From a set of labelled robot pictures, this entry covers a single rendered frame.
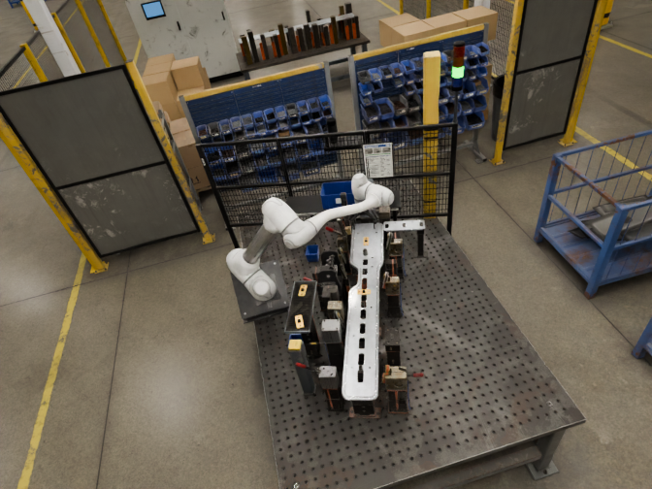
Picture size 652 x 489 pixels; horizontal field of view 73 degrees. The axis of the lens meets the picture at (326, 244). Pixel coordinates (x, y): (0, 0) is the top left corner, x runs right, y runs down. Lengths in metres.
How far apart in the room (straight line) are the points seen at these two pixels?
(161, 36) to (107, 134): 4.84
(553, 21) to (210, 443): 4.86
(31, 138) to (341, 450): 3.64
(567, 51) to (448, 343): 3.62
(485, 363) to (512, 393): 0.22
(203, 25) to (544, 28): 5.90
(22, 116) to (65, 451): 2.72
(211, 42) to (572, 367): 7.75
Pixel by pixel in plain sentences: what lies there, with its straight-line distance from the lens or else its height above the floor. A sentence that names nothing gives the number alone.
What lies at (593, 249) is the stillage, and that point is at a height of 0.16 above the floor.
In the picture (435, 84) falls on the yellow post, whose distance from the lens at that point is 3.12.
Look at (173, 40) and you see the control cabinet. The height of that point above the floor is 0.89.
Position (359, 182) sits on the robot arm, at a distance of 2.71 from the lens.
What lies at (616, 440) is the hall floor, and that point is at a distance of 3.60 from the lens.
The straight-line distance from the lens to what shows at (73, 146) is 4.62.
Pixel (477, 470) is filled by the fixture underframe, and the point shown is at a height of 0.23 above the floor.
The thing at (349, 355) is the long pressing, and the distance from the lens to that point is 2.48.
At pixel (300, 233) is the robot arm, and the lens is 2.41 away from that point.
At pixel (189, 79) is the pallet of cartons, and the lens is 7.05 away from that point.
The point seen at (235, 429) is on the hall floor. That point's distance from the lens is 3.58.
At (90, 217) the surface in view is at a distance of 5.03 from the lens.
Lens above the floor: 3.06
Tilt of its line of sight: 42 degrees down
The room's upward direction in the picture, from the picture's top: 11 degrees counter-clockwise
